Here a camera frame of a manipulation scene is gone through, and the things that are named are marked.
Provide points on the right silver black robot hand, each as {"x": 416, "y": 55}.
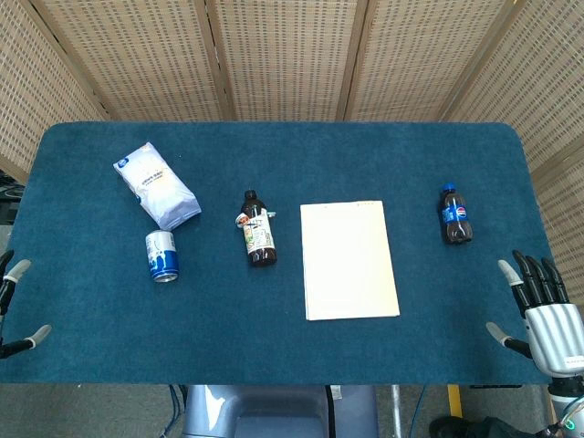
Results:
{"x": 554, "y": 333}

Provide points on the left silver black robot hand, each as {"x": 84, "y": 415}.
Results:
{"x": 5, "y": 285}

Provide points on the cream paper notebook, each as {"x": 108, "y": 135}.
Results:
{"x": 349, "y": 260}

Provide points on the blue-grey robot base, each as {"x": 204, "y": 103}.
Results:
{"x": 274, "y": 410}

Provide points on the teal blue carpeted table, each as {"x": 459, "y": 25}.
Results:
{"x": 274, "y": 342}

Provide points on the dark equipment behind table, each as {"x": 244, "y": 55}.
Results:
{"x": 9, "y": 201}

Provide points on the woven bamboo screen panel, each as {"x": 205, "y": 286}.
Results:
{"x": 538, "y": 68}
{"x": 424, "y": 55}
{"x": 137, "y": 55}
{"x": 32, "y": 82}
{"x": 287, "y": 55}
{"x": 566, "y": 214}

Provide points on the black shoe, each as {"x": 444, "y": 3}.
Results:
{"x": 449, "y": 426}

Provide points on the small Pepsi cola bottle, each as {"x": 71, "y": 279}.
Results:
{"x": 455, "y": 219}

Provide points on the blue white drink can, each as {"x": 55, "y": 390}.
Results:
{"x": 162, "y": 257}

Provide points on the metal table leg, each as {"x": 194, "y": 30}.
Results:
{"x": 396, "y": 410}

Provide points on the white snack bag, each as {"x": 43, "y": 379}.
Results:
{"x": 157, "y": 187}

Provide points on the dark tea bottle with label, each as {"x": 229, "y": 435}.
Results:
{"x": 260, "y": 237}

